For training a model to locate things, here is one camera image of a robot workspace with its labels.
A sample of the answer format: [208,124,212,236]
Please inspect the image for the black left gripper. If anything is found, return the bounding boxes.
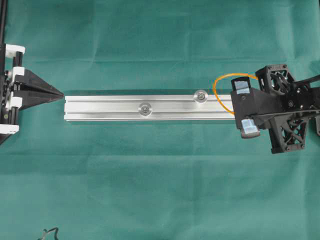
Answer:
[0,43,64,144]

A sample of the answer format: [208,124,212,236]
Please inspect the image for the green cloth mat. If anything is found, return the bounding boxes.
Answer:
[0,0,320,240]

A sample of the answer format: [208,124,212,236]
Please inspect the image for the near silver knob shaft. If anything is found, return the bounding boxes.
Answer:
[138,102,153,117]

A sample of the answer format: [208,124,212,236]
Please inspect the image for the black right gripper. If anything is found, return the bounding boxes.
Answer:
[230,64,320,153]

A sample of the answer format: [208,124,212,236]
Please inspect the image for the silver knob shaft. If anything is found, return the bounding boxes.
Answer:
[138,102,153,117]
[193,89,208,104]

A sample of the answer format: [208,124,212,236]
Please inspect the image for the black table frame rail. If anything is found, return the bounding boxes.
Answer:
[0,0,8,45]

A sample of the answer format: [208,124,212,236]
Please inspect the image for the orange rubber band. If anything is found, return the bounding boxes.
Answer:
[212,72,258,115]

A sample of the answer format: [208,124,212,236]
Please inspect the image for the far silver knob shaft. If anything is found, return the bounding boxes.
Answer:
[193,89,208,104]

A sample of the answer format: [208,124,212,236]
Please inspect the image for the black cable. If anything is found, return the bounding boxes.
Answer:
[37,226,61,240]

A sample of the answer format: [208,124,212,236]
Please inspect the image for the aluminium extrusion rail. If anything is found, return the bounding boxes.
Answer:
[64,90,234,122]

